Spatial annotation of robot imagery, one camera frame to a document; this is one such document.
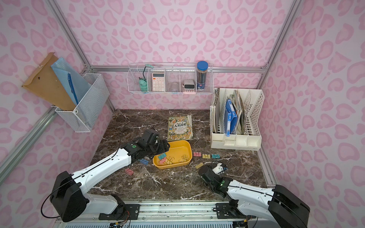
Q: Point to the clear glass cup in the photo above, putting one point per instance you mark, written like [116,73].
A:
[175,87]

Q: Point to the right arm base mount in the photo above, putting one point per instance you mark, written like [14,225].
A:
[229,210]

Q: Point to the yellow plastic storage tray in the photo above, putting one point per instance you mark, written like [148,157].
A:
[179,154]

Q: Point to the papers in file organizer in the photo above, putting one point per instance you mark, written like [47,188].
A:
[217,110]

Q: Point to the white mesh wall basket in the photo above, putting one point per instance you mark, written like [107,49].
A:
[83,118]

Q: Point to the small digital clock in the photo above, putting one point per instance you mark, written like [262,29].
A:
[189,86]

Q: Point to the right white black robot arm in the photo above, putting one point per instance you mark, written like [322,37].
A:
[278,204]

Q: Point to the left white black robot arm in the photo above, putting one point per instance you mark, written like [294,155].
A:
[70,195]

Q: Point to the white wire wall shelf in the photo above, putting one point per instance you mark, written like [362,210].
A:
[173,72]

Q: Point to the white desk calculator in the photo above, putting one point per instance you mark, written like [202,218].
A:
[158,82]

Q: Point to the light blue document folder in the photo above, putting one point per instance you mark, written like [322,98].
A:
[74,84]

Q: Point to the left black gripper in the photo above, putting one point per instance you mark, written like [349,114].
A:
[161,146]

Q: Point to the blue binder clip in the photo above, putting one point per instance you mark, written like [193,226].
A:
[143,161]

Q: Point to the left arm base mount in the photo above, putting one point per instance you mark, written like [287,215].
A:
[122,211]

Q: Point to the illustrated children's history book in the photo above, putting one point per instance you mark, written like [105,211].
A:
[180,128]

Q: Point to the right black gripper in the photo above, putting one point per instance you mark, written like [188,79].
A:
[212,168]

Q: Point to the blue lid pencil tube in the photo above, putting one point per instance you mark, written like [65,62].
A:
[202,69]

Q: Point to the blue file folder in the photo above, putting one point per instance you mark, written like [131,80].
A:
[230,118]

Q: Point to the yellow binder clip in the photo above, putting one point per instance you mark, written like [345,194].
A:
[206,156]
[199,166]

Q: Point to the white plastic file organizer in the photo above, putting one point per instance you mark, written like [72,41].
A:
[251,141]

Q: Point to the brown kraft envelope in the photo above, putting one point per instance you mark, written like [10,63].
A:
[44,83]

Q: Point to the blue pen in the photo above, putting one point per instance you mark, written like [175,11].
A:
[72,88]

